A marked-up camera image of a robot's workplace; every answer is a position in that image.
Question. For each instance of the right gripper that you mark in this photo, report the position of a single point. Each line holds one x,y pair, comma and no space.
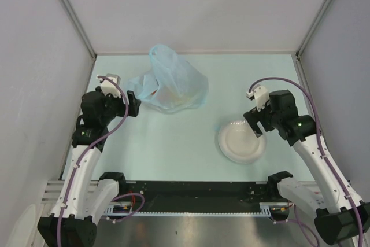
253,116

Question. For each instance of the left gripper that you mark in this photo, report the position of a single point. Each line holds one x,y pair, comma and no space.
133,104

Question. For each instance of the light blue plastic bag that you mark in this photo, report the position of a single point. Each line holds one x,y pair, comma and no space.
171,85

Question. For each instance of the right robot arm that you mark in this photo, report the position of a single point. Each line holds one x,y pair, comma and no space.
339,213

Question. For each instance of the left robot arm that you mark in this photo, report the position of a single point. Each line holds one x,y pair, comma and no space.
74,218

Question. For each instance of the white paper plate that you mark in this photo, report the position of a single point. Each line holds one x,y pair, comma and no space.
238,142

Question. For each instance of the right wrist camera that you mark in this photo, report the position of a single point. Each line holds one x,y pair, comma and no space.
261,96

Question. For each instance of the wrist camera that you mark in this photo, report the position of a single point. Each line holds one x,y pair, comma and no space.
261,96
109,85

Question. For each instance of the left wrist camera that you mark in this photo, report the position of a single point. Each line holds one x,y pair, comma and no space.
109,85

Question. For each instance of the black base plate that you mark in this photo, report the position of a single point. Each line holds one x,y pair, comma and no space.
199,196

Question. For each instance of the white cable duct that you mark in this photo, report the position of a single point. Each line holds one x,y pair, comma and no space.
262,209

